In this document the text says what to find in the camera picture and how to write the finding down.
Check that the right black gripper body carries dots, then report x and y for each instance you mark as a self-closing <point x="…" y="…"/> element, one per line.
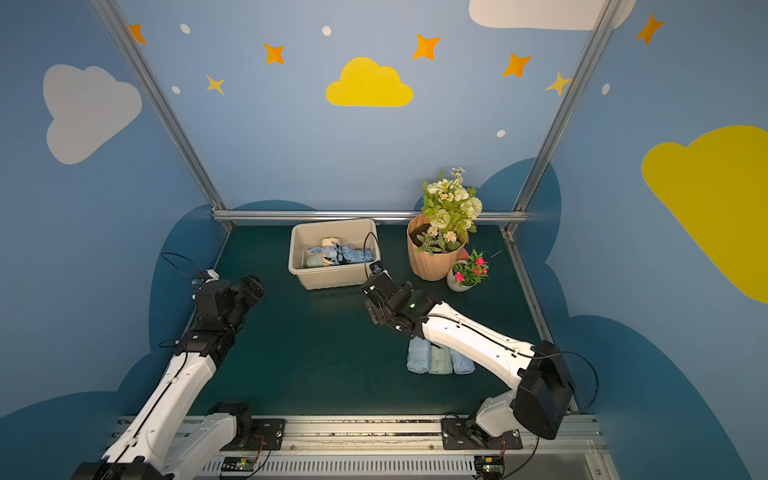
<point x="380" y="294"/>

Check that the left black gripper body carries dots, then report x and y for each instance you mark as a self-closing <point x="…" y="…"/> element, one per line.
<point x="244" y="293"/>

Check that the pale blue umbrella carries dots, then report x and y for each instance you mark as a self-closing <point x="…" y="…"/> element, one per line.
<point x="418" y="356"/>

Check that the light blue umbrella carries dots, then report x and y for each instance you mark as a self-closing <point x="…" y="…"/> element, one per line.
<point x="347" y="255"/>

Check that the mint green umbrella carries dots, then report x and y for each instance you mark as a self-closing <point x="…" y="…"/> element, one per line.
<point x="315" y="257"/>

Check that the pale green umbrella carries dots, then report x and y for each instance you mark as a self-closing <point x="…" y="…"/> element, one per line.
<point x="440" y="361"/>

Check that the beige striped umbrella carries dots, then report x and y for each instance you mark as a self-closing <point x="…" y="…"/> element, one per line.
<point x="331" y="243"/>

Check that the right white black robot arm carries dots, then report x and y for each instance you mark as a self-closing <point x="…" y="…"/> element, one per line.
<point x="539" y="381"/>

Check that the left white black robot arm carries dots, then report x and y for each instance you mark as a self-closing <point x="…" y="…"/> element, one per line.
<point x="144" y="450"/>

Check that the beige plastic storage box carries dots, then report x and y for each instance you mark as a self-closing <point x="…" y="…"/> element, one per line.
<point x="359" y="233"/>

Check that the orange pot with green flowers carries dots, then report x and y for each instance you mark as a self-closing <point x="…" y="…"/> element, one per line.
<point x="437" y="236"/>

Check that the white pot with pink flowers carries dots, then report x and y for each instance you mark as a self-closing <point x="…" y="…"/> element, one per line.
<point x="468" y="273"/>

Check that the left circuit board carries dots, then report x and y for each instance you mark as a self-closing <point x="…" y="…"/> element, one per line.
<point x="238" y="465"/>

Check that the circuit board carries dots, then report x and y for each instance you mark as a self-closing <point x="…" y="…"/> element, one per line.
<point x="489" y="467"/>
<point x="238" y="465"/>

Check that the right circuit board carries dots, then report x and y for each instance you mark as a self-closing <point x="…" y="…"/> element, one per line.
<point x="489" y="467"/>

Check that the aluminium back frame bar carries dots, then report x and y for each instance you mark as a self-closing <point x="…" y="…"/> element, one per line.
<point x="310" y="215"/>

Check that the aluminium rail front frame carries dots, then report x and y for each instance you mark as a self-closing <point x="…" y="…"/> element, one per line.
<point x="389" y="445"/>

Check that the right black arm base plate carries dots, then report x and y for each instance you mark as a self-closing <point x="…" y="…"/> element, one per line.
<point x="461" y="434"/>

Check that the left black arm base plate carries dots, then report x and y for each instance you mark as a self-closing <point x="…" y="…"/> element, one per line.
<point x="258" y="434"/>

